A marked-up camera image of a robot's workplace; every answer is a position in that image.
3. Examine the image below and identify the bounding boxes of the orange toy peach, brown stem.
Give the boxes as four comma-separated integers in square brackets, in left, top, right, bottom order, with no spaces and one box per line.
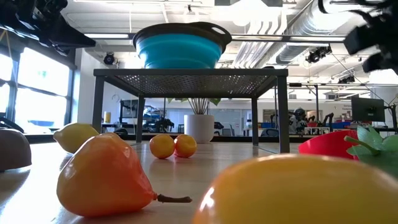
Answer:
[56,132,193,218]

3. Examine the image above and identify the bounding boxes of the small orange toy fruit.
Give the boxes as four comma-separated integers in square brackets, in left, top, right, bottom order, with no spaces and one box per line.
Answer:
[149,134,176,160]
[174,134,198,159]

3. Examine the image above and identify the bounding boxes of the blue collapsible colander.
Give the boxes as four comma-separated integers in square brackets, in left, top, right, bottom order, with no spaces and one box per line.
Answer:
[132,21,233,70]

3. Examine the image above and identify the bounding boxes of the black curved tube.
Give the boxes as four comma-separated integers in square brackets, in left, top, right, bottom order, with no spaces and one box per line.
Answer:
[0,116,25,134]

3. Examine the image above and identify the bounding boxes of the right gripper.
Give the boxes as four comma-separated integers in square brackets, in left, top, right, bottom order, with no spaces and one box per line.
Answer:
[343,6,398,75]

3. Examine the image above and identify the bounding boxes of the red toy strawberry, green leaves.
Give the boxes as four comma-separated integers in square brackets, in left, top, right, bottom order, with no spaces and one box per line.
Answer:
[343,124,398,178]

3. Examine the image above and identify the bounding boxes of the black computer monitor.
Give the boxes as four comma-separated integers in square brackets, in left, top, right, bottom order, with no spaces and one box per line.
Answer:
[351,96,386,123]

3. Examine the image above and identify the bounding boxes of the silver ventilation duct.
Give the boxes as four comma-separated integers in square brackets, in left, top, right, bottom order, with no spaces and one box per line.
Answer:
[231,0,355,68]

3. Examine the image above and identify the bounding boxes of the long ceiling light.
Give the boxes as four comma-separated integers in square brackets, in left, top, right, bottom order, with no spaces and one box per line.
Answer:
[83,32,135,40]

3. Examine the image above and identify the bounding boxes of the black aluminium rig frame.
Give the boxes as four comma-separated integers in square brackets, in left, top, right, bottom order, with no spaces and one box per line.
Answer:
[24,133,312,144]

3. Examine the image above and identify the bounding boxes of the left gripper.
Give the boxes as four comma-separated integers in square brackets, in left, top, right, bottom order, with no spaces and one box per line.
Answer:
[18,0,97,57]

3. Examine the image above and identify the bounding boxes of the black monitor on arm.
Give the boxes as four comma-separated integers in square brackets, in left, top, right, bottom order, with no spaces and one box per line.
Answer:
[119,98,137,119]

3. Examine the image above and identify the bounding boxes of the green plant in white pot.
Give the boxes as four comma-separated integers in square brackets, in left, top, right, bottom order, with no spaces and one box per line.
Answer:
[167,96,222,144]

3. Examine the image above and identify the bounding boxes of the red apple half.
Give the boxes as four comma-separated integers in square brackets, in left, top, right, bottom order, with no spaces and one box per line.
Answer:
[298,129,361,161]

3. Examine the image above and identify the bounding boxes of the yellow toy lemon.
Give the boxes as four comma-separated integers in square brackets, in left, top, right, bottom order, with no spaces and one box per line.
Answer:
[52,122,100,154]

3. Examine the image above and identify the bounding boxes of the large window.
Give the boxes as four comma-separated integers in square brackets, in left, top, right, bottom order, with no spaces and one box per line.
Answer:
[0,46,77,134]

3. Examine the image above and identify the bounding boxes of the person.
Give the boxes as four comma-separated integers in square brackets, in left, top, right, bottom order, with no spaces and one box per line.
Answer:
[289,107,308,135]

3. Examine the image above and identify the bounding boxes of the dark brown toy fruit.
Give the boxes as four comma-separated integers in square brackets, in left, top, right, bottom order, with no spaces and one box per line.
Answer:
[0,128,32,171]

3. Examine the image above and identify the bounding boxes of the ceiling light rail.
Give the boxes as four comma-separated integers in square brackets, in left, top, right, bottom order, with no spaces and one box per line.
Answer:
[231,34,346,44]

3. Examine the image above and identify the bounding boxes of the orange-yellow toy pear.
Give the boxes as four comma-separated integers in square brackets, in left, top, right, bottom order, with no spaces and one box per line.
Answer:
[192,153,398,224]

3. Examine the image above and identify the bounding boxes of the grey perforated metal stand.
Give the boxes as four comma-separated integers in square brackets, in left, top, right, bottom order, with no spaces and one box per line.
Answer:
[92,67,290,154]

